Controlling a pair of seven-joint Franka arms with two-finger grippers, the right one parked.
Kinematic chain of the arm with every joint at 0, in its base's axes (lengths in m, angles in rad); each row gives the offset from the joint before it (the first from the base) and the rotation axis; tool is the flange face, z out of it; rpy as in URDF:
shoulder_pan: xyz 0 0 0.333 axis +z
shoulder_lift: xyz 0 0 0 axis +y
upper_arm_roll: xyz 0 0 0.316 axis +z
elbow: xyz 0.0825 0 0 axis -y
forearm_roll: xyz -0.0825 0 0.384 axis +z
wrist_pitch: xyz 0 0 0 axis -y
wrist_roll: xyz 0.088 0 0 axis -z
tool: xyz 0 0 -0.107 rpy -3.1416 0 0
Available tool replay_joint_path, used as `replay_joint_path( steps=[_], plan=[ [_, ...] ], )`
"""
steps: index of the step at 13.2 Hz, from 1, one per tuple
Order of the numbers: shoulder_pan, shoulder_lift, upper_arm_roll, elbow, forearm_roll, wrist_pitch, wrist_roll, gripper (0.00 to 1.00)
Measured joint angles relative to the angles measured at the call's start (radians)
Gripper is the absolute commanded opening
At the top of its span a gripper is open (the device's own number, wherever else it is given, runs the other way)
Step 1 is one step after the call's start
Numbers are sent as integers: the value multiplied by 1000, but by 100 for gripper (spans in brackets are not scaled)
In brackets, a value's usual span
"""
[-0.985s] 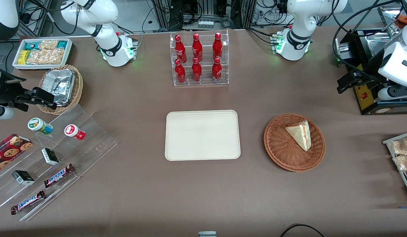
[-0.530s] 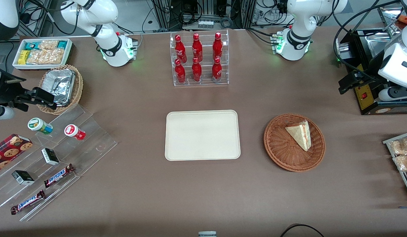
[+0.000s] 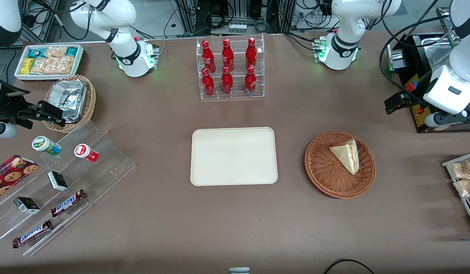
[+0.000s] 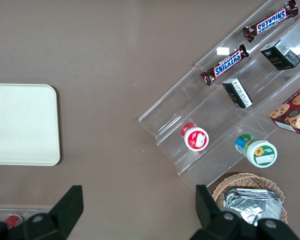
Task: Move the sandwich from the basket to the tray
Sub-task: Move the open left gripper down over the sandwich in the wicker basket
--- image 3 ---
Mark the clear acrylic stepped display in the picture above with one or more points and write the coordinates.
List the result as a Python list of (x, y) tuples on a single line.
[(113, 167)]

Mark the white snack tray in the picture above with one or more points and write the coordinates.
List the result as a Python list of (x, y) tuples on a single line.
[(44, 77)]

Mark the clear bagged pastry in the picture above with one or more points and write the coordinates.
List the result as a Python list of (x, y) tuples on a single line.
[(463, 169), (467, 188)]

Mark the clear acrylic bottle rack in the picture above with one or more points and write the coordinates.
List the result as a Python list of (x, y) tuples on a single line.
[(239, 96)]

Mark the silver foil container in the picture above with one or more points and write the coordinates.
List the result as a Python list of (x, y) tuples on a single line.
[(67, 97)]

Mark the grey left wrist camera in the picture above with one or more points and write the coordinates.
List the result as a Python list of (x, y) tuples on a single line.
[(434, 121)]

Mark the silver black control box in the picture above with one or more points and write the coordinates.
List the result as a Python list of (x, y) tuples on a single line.
[(396, 59)]

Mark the cream rectangular tray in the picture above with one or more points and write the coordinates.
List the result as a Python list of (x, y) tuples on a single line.
[(219, 156)]

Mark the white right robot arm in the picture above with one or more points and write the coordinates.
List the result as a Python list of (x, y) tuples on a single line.
[(124, 57)]

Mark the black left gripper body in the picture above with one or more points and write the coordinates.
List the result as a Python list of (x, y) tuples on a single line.
[(416, 97)]

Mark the small black box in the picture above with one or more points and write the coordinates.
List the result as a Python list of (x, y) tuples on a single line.
[(58, 181), (26, 205)]

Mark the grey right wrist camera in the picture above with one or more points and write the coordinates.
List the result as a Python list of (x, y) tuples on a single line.
[(2, 131)]

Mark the black food display appliance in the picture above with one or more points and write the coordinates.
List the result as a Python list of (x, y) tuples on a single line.
[(436, 49)]

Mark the white power strip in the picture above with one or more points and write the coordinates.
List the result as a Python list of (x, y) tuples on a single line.
[(237, 27)]

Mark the red cola bottle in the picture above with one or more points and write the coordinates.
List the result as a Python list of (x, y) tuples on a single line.
[(207, 55), (208, 83), (250, 80), (227, 80), (251, 52), (227, 53)]

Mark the light tan wicker basket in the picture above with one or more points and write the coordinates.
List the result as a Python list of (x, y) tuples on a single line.
[(91, 102)]

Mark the brown round wicker basket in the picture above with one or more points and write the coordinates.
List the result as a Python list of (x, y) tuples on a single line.
[(326, 179)]

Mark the aluminium equipment rack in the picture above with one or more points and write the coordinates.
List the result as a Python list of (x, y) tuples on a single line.
[(238, 7)]

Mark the red lid yogurt cup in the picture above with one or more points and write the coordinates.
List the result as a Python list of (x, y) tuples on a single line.
[(82, 151)]

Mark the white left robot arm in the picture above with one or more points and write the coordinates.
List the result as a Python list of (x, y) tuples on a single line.
[(345, 34)]

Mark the green lid yogurt cup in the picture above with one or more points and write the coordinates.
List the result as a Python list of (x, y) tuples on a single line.
[(42, 144)]

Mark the teal snack packet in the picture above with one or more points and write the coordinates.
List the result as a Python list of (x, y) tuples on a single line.
[(37, 52), (72, 51)]

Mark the yellow snack packet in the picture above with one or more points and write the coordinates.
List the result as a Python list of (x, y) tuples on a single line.
[(27, 66)]

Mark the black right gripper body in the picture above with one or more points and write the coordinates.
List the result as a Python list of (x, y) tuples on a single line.
[(3, 108)]

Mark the Snickers chocolate bar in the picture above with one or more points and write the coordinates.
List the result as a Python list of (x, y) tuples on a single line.
[(67, 203), (31, 234)]

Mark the triangular sandwich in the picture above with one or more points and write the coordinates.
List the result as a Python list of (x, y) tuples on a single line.
[(347, 156)]

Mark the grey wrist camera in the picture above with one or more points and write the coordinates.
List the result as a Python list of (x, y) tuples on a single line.
[(2, 131), (434, 121)]

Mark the clear cracker bag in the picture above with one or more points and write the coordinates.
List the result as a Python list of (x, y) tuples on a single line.
[(56, 51), (52, 65)]

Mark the small white grey object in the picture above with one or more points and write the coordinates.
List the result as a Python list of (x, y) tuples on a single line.
[(239, 271)]

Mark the red chocolate cookie box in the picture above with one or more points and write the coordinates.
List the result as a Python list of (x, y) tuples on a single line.
[(10, 175)]

